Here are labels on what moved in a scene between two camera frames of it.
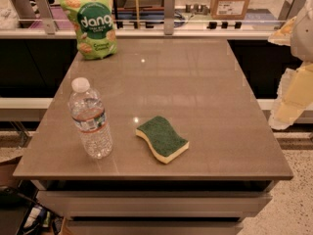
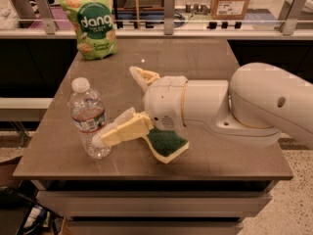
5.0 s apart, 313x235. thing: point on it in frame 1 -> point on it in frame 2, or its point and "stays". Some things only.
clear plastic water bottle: (88, 113) stays
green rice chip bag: (90, 10) stays
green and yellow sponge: (163, 141) stays
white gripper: (303, 33) -> (164, 102)
